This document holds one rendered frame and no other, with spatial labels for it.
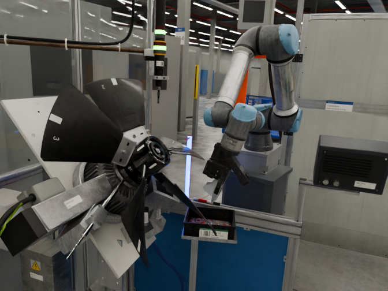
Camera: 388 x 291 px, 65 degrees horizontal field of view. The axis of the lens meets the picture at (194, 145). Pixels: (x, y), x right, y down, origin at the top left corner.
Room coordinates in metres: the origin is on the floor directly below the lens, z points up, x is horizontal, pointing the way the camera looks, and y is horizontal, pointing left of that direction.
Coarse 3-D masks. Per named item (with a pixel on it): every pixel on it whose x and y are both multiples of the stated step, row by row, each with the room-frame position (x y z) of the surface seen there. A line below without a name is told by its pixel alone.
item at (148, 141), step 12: (144, 144) 0.95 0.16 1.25; (156, 144) 1.01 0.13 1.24; (132, 156) 0.96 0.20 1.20; (144, 156) 0.94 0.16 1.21; (156, 156) 0.96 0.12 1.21; (168, 156) 1.01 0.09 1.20; (120, 168) 0.96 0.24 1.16; (132, 168) 0.97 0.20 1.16; (156, 168) 0.95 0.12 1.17; (132, 180) 0.95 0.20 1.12
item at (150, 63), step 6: (144, 54) 1.07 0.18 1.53; (150, 54) 1.07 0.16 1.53; (144, 60) 1.10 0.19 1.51; (150, 60) 1.07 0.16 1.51; (150, 66) 1.07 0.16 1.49; (150, 72) 1.07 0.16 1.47; (150, 78) 1.08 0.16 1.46; (156, 78) 1.06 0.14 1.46; (162, 78) 1.07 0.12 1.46; (168, 78) 1.09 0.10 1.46
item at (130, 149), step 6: (126, 138) 0.95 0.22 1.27; (120, 144) 0.93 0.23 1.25; (126, 144) 0.95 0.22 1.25; (132, 144) 0.97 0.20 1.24; (120, 150) 0.94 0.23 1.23; (126, 150) 0.95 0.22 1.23; (132, 150) 0.97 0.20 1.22; (114, 156) 0.92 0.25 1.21; (120, 156) 0.94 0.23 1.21; (126, 156) 0.95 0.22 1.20; (114, 162) 0.92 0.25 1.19; (120, 162) 0.94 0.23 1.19; (126, 162) 0.95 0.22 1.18
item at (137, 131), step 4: (136, 128) 1.07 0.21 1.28; (140, 128) 1.07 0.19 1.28; (124, 132) 1.06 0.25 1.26; (128, 132) 1.06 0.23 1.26; (132, 132) 1.06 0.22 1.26; (136, 132) 1.06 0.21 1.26; (140, 132) 1.06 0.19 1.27; (144, 132) 1.07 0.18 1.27; (124, 136) 1.05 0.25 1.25; (128, 136) 1.05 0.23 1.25; (136, 136) 1.05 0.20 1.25; (140, 136) 1.05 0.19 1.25; (144, 136) 1.06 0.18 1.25; (136, 140) 1.04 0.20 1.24; (140, 140) 1.05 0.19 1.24
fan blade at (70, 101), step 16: (64, 96) 0.83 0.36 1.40; (80, 96) 0.86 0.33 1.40; (64, 112) 0.81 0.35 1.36; (80, 112) 0.85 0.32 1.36; (96, 112) 0.89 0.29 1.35; (48, 128) 0.77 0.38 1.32; (64, 128) 0.80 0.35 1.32; (80, 128) 0.84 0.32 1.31; (96, 128) 0.87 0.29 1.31; (112, 128) 0.91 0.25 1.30; (48, 144) 0.76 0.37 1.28; (64, 144) 0.80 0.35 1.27; (80, 144) 0.83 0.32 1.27; (96, 144) 0.87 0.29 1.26; (112, 144) 0.91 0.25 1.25; (48, 160) 0.75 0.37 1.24; (64, 160) 0.79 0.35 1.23; (80, 160) 0.83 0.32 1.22; (96, 160) 0.87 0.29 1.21
